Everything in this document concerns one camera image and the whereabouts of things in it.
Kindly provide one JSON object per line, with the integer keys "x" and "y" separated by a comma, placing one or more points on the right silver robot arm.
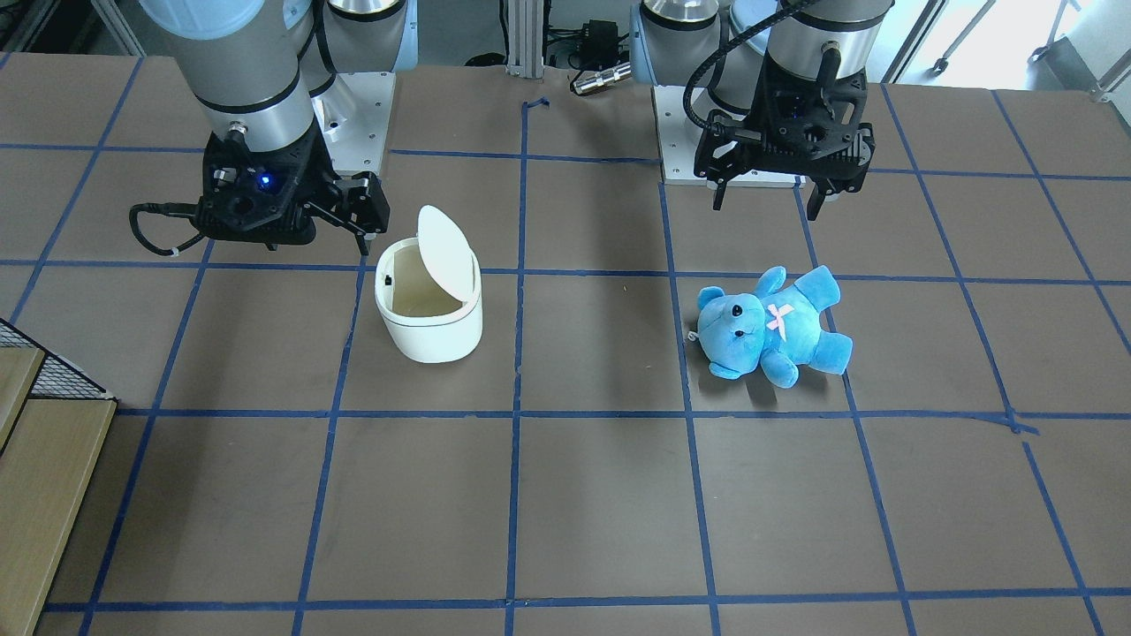
{"x": 298, "y": 96}

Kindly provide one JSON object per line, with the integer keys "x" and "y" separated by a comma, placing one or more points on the blue teddy bear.
{"x": 776, "y": 328}

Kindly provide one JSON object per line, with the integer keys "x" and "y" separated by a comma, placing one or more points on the silver flashlight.
{"x": 591, "y": 82}

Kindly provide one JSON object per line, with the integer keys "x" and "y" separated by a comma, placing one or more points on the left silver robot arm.
{"x": 708, "y": 55}

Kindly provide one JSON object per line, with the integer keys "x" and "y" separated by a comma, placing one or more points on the checkered wooden box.
{"x": 55, "y": 419}

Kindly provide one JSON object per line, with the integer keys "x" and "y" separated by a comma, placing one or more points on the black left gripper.
{"x": 758, "y": 112}

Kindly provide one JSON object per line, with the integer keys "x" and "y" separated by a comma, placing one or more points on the white small trash can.
{"x": 428, "y": 290}

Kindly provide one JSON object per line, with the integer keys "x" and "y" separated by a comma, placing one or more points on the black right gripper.
{"x": 320, "y": 173}

